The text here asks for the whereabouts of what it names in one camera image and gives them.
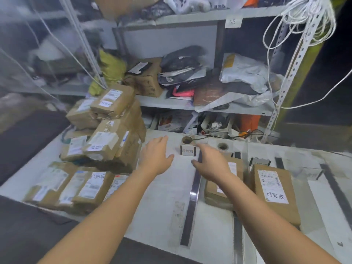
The person's left hand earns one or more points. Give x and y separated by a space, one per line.
155 159

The person's right hand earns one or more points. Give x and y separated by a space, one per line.
214 166

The brown parcel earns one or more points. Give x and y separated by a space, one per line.
288 206
213 199
209 94

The pile of brown parcels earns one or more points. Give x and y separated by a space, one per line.
110 142

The person's left forearm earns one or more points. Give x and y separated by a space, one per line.
104 222

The person's right forearm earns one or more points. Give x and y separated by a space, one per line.
269 230

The colourful printed paper box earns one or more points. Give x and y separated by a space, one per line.
173 122

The white plastic basket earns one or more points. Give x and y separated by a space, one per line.
217 125

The white power strip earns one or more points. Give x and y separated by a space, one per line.
247 136

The orange box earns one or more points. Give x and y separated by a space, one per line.
250 123

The grey metal shelf rack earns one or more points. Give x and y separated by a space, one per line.
165 103

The brown parcel in clear wrap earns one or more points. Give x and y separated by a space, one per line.
209 94

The pink plastic packet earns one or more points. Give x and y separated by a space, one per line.
184 93

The white gridded plastic bag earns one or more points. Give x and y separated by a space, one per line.
253 100

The crumpled cardboard box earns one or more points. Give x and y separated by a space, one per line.
145 82

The black fabric bundle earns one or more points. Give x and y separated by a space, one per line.
239 87

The grey and black mailer bag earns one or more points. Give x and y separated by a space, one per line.
178 75

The white mailer bag yellow patch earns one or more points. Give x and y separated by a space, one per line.
244 71

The yellow plastic bag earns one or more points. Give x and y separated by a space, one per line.
112 68

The black fluffy plastic bag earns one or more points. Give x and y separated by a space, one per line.
184 54

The blurred grey storage rack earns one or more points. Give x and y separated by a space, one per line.
68 87

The white shelf number tag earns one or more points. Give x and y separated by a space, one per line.
233 22

